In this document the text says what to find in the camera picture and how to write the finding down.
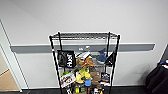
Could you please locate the orange plush toy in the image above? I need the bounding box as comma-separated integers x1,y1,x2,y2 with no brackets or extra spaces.
75,56,96,70

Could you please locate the small plain black bag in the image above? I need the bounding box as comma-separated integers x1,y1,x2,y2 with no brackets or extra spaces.
104,49,118,66

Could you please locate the small blue cup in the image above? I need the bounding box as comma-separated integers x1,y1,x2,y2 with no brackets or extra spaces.
83,78,93,88

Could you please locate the dark printed box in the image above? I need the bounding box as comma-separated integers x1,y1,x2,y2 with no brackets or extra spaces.
99,72,112,85

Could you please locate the black and white box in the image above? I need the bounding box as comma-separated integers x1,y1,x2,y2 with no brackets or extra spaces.
92,85,105,94

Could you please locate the black chair with dark cloth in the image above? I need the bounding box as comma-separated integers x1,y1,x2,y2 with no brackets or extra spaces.
144,62,168,94

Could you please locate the black wire shelf rack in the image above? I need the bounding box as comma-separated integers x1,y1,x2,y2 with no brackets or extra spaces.
48,31,121,94

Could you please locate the white door frame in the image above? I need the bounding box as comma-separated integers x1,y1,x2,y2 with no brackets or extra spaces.
0,19,23,93

